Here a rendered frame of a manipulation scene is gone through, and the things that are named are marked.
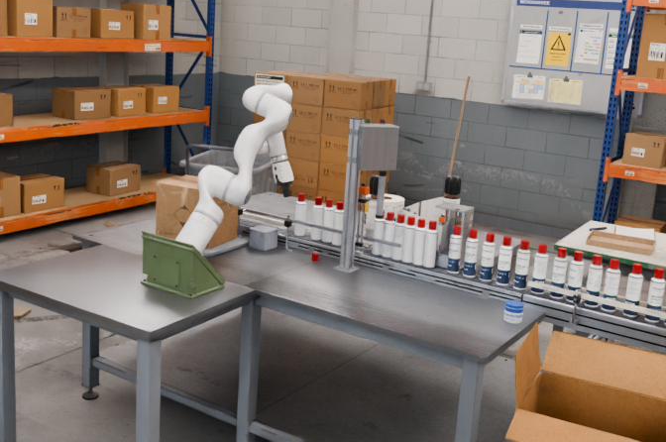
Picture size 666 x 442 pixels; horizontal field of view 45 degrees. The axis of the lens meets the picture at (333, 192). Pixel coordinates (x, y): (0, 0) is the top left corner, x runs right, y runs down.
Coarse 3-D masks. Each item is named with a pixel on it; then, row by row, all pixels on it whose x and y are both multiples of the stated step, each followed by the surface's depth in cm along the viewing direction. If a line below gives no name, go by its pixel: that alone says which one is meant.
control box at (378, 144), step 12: (360, 132) 344; (372, 132) 343; (384, 132) 345; (396, 132) 347; (360, 144) 344; (372, 144) 344; (384, 144) 346; (396, 144) 348; (360, 156) 344; (372, 156) 345; (384, 156) 347; (396, 156) 349; (360, 168) 344; (372, 168) 346; (384, 168) 348
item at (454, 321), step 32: (128, 224) 409; (224, 256) 366; (256, 256) 369; (288, 256) 373; (320, 256) 376; (256, 288) 325; (288, 288) 328; (320, 288) 331; (352, 288) 333; (384, 288) 336; (416, 288) 338; (448, 288) 341; (352, 320) 300; (384, 320) 300; (416, 320) 302; (448, 320) 304; (480, 320) 306; (448, 352) 279; (480, 352) 276
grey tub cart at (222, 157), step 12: (192, 144) 589; (204, 156) 646; (216, 156) 670; (228, 156) 674; (264, 156) 667; (192, 168) 602; (228, 168) 592; (264, 168) 605; (252, 180) 597; (264, 180) 625; (252, 192) 600; (264, 192) 630; (276, 192) 662
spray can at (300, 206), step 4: (300, 196) 385; (304, 196) 386; (300, 200) 385; (304, 200) 386; (296, 204) 386; (300, 204) 385; (304, 204) 385; (296, 208) 386; (300, 208) 385; (304, 208) 386; (296, 212) 386; (300, 212) 386; (304, 212) 386; (296, 216) 387; (300, 216) 386; (304, 216) 387; (300, 220) 386; (304, 220) 388; (296, 224) 387; (300, 224) 387; (296, 228) 388; (300, 228) 387; (304, 228) 389; (296, 232) 388; (300, 232) 388; (304, 232) 390; (300, 236) 388
